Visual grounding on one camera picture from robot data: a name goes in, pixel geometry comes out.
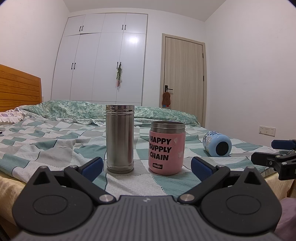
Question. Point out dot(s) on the beige mattress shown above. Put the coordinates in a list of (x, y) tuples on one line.
[(9, 190)]

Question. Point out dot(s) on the pink cloth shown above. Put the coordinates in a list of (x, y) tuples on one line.
[(289, 217)]

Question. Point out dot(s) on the wooden headboard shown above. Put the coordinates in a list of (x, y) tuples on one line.
[(18, 90)]

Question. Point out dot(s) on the light wooden door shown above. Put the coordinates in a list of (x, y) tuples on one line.
[(183, 78)]

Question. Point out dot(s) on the green hanging ornament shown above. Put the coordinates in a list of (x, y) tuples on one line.
[(119, 74)]

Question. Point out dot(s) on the blue printed cup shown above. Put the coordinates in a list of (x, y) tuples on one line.
[(216, 143)]

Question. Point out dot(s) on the white wardrobe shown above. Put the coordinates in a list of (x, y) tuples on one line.
[(99, 60)]

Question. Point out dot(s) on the green grey checkered bed sheet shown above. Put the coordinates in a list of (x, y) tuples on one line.
[(46, 143)]

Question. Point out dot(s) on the tall stainless steel cup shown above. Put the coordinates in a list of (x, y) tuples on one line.
[(119, 139)]

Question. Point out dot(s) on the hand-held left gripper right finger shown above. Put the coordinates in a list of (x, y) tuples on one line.
[(200, 167)]

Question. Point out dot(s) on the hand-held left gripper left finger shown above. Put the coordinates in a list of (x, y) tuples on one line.
[(93, 167)]

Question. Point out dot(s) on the green floral quilt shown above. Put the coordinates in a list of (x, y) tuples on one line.
[(69, 109)]

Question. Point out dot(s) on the pink cup with black lettering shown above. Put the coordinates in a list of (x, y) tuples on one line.
[(167, 148)]

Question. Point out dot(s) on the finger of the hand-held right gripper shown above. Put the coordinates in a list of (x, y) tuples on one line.
[(262, 158), (281, 144)]

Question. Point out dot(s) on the floral lace-edged pillow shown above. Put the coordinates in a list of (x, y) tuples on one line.
[(10, 115)]

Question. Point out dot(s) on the white wall socket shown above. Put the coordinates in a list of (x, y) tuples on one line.
[(267, 130)]

